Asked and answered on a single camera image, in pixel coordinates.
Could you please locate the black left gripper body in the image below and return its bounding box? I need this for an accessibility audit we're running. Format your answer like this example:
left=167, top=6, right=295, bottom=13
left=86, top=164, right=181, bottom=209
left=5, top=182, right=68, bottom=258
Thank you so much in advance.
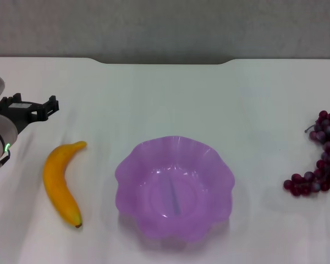
left=0, top=99, right=38, bottom=135

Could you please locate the yellow banana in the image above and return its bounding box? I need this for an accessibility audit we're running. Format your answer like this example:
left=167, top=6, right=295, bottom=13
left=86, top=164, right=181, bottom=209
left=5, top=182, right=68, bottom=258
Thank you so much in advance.
left=42, top=140, right=87, bottom=229

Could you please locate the dark red grape bunch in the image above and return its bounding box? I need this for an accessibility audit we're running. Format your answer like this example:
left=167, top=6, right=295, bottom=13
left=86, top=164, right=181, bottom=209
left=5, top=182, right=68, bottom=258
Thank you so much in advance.
left=283, top=109, right=330, bottom=197

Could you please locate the purple plastic wavy bowl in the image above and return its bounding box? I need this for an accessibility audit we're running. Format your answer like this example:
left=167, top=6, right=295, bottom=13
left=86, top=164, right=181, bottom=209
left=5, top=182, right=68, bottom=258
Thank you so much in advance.
left=114, top=135, right=235, bottom=243

